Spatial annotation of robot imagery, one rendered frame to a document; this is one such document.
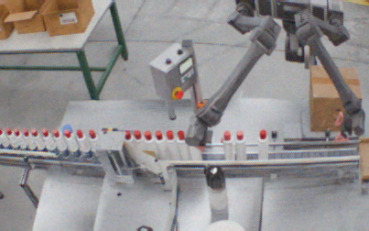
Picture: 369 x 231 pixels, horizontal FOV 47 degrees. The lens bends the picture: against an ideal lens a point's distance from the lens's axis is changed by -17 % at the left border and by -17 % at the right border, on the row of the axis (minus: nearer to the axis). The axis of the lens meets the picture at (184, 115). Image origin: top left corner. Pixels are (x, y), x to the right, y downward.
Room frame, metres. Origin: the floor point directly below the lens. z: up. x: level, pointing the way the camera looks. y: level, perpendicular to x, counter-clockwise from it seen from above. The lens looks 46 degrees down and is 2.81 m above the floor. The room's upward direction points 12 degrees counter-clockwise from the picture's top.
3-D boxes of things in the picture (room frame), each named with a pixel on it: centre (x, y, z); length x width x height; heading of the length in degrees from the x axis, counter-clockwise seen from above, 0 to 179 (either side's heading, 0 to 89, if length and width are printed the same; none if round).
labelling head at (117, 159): (1.53, 0.36, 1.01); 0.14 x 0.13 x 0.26; 74
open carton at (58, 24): (3.19, 0.73, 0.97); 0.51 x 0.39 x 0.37; 163
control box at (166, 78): (1.62, 0.00, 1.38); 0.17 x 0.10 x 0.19; 129
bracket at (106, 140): (1.53, 0.36, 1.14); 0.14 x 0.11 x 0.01; 74
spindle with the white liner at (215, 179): (1.22, -0.08, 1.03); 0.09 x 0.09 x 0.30
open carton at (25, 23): (3.38, 1.10, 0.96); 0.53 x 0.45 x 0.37; 159
